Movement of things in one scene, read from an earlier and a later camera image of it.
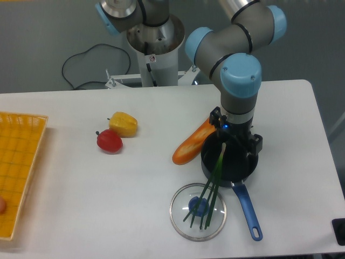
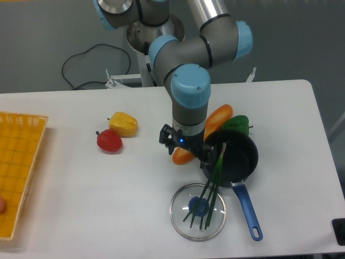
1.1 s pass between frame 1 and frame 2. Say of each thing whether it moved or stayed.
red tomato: stayed
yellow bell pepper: stayed
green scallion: stayed
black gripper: moved
